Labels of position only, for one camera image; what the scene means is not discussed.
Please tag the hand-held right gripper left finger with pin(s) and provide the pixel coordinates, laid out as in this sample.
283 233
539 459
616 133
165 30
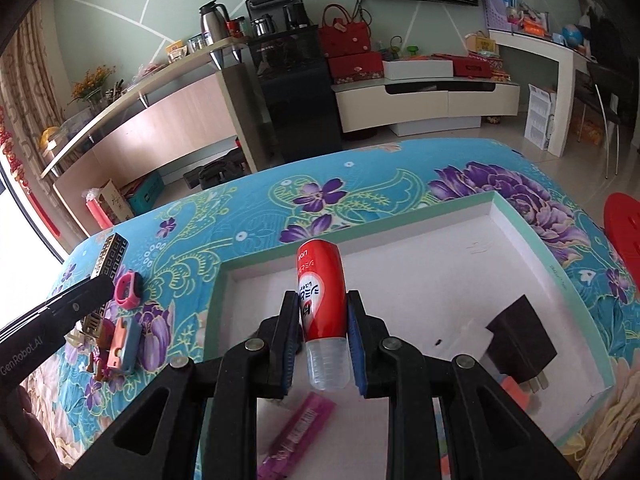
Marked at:
290 345

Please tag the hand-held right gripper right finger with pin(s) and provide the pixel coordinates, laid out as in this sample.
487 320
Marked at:
357 350

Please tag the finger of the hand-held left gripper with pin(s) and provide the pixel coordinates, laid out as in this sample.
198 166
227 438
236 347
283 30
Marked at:
80 302

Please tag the red tube bottle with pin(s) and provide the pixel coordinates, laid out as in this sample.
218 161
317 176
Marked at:
320 305

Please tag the gold patterned box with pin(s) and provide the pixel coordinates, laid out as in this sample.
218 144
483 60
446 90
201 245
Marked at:
110 255

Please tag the pink plastic case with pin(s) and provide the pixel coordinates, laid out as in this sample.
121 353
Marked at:
300 425

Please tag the teal white cardboard box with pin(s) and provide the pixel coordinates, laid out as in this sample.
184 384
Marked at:
425 270

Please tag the orange blue plastic toy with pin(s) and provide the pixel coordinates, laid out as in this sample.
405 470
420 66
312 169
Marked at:
512 385
122 347

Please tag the black charger plug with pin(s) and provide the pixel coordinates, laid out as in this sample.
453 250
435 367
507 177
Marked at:
520 340

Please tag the person's left hand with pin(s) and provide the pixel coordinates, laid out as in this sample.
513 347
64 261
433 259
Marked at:
37 430

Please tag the beige plastic toy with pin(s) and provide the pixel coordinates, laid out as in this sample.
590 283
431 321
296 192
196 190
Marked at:
92 326

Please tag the pink wristband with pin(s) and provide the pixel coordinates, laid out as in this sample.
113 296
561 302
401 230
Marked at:
132 286

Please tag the toy puppy figure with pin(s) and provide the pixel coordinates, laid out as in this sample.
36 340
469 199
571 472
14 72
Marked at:
100 360

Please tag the red beige gift bag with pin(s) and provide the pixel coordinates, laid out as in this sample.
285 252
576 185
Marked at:
112 202

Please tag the red knot hanging ornament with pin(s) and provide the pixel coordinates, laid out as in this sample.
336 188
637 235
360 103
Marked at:
17 165

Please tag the yellow item in clear container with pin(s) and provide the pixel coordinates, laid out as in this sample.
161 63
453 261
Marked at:
50 137

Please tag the floral bed sheet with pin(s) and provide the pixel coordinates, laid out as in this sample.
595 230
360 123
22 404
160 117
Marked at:
380 175

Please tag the curved wooden counter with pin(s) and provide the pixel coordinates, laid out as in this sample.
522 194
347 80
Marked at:
165 125

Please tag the yellow flowers in vase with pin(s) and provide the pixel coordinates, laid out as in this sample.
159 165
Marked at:
92 80

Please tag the patterned curtain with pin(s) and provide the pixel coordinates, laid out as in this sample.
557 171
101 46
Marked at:
25 75

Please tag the black water dispenser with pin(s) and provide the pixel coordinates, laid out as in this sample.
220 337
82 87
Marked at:
295 100

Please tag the white television stand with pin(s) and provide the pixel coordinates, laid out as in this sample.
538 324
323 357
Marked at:
425 102

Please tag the red gift box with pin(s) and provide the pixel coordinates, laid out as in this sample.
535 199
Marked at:
355 67

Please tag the white flat box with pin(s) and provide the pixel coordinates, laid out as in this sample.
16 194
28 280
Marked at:
415 70

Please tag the red plastic stool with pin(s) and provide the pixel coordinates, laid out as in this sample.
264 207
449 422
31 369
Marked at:
622 230

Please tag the white printed carton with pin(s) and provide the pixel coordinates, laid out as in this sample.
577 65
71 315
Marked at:
537 115

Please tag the red flat box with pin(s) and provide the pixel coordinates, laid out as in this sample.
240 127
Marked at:
472 66

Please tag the steel thermos jug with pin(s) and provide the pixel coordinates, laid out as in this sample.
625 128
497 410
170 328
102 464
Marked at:
212 22

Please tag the red handbag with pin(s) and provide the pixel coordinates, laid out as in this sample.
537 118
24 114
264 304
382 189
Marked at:
345 37

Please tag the orange box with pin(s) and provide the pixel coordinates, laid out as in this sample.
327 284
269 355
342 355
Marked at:
587 127

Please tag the white desk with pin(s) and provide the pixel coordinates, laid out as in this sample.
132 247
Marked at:
562 85

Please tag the dark metal chair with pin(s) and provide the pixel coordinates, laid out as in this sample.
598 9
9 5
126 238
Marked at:
600 85

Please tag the purple plastic basket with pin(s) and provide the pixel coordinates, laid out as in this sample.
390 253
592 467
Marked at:
495 7

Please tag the small blue globe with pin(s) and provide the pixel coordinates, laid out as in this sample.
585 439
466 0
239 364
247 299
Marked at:
571 36

